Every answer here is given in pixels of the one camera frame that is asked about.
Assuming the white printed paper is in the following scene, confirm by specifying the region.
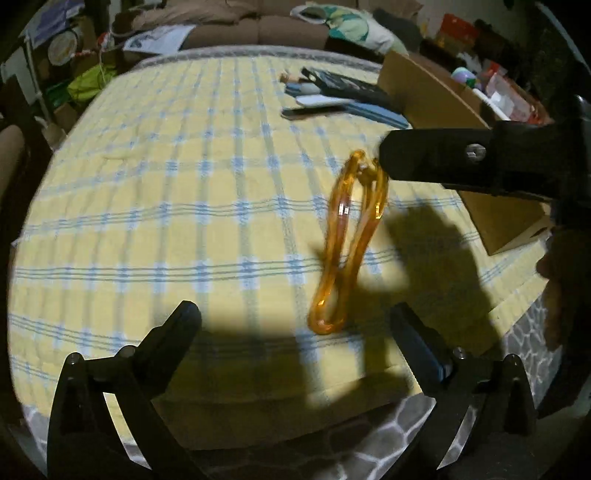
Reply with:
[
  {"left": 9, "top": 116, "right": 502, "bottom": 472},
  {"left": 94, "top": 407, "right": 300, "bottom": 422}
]
[{"left": 122, "top": 24, "right": 197, "bottom": 54}]

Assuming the brown cardboard box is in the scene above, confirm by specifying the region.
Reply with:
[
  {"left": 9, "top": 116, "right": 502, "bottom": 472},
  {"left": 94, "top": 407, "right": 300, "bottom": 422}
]
[{"left": 378, "top": 50, "right": 556, "bottom": 257}]

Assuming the person's right hand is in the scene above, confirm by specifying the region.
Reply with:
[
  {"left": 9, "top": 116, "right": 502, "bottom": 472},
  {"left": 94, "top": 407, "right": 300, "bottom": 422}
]
[{"left": 536, "top": 230, "right": 572, "bottom": 352}]

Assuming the bright green bag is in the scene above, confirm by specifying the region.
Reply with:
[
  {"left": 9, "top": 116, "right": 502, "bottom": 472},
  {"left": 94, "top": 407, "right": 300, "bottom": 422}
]
[{"left": 66, "top": 64, "right": 117, "bottom": 105}]

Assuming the white oblong case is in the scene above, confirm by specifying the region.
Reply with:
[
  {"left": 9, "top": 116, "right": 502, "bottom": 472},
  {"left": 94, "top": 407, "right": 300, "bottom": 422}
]
[{"left": 294, "top": 93, "right": 354, "bottom": 110}]

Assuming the blue flat case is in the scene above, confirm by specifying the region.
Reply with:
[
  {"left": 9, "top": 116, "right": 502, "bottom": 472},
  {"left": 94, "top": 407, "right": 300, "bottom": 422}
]
[{"left": 342, "top": 100, "right": 413, "bottom": 130}]

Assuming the red plastic package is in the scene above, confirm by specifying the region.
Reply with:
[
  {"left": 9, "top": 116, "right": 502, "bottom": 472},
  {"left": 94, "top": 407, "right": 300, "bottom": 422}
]
[{"left": 484, "top": 71, "right": 552, "bottom": 125}]

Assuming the brown sofa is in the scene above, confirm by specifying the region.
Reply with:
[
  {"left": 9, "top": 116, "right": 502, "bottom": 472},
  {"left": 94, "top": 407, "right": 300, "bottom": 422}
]
[{"left": 113, "top": 0, "right": 423, "bottom": 52}]

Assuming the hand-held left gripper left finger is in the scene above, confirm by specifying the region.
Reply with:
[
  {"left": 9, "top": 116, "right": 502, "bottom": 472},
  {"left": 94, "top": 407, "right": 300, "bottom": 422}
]
[{"left": 46, "top": 300, "right": 205, "bottom": 480}]

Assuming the red box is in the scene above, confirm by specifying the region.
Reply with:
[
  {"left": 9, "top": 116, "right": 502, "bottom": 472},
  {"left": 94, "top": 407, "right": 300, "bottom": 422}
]
[{"left": 438, "top": 13, "right": 480, "bottom": 48}]

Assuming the orange translucent cable loop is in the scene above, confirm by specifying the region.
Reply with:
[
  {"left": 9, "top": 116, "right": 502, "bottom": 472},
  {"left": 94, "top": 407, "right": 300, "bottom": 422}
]
[{"left": 308, "top": 148, "right": 391, "bottom": 335}]

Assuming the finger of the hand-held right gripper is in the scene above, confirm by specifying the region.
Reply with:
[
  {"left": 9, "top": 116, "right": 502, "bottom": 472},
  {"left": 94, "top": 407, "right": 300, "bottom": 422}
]
[{"left": 378, "top": 127, "right": 502, "bottom": 191}]

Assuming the floral green white pillow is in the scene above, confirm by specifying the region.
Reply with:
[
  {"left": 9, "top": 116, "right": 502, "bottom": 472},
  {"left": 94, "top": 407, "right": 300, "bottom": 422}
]
[{"left": 290, "top": 4, "right": 409, "bottom": 57}]

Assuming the round white clock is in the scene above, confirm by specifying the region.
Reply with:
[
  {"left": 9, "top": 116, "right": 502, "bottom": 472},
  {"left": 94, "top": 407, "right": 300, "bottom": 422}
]
[{"left": 47, "top": 28, "right": 85, "bottom": 66}]

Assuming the white and green ball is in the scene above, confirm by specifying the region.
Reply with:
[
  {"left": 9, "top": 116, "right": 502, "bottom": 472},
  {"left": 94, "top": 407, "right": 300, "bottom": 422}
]
[{"left": 451, "top": 66, "right": 482, "bottom": 91}]

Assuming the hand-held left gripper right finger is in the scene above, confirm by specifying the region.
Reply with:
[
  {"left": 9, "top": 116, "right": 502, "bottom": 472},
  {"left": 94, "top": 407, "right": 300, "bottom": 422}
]
[{"left": 390, "top": 302, "right": 539, "bottom": 472}]

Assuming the yellow plaid blanket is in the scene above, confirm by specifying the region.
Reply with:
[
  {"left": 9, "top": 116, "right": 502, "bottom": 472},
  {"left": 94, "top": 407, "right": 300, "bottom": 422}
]
[{"left": 9, "top": 54, "right": 552, "bottom": 452}]

